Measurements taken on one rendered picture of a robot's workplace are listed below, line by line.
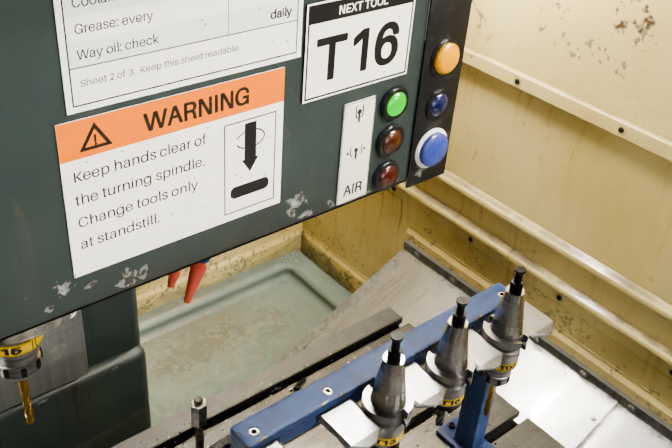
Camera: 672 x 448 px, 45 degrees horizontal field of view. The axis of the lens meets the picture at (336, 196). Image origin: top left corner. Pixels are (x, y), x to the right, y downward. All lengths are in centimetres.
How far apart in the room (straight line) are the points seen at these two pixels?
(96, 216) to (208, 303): 161
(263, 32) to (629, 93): 96
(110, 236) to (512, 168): 117
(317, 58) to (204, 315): 159
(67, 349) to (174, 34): 104
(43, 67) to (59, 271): 13
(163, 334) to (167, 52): 161
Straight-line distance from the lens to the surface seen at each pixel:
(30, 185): 48
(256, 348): 201
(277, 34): 53
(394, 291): 184
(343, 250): 212
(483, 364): 111
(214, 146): 53
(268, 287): 219
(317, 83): 56
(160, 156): 51
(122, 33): 47
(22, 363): 81
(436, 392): 106
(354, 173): 63
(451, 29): 64
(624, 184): 147
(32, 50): 45
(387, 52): 60
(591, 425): 164
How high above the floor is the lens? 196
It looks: 32 degrees down
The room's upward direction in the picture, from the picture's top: 5 degrees clockwise
